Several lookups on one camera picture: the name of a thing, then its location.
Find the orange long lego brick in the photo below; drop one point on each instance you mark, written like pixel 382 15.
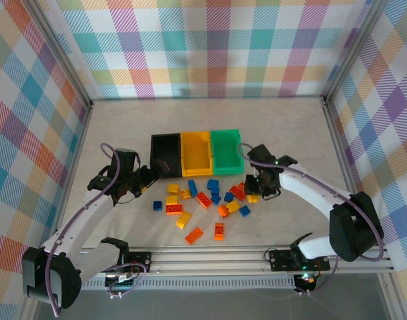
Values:
pixel 203 199
pixel 174 209
pixel 219 231
pixel 237 191
pixel 194 235

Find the wide aluminium base rail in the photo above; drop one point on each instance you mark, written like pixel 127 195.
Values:
pixel 207 258

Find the small circuit board with LED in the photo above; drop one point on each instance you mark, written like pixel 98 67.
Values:
pixel 307 278

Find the blue long lego brick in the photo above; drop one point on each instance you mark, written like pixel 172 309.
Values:
pixel 192 187

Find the black plastic bin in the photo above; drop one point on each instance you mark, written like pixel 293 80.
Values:
pixel 165 146

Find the aluminium frame post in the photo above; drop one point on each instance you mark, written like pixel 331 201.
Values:
pixel 61 56
pixel 353 50

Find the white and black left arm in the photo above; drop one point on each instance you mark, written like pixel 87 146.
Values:
pixel 76 220

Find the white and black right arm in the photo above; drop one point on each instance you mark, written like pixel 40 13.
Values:
pixel 310 186

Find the blue square lego brick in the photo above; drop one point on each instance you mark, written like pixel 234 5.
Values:
pixel 245 210
pixel 157 205
pixel 229 197
pixel 216 200
pixel 215 192
pixel 213 183

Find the green circuit board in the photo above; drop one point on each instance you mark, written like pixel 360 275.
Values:
pixel 123 283

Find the green plastic bin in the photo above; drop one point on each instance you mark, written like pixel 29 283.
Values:
pixel 227 150

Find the yellow long lego brick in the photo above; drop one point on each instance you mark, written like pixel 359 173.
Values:
pixel 183 220

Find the yellow plastic bin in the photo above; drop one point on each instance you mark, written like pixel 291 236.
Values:
pixel 197 151

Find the orange square lego brick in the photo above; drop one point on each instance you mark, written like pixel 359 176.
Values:
pixel 223 210

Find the aluminium table side rail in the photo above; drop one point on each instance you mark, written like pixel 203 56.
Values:
pixel 345 166
pixel 79 150

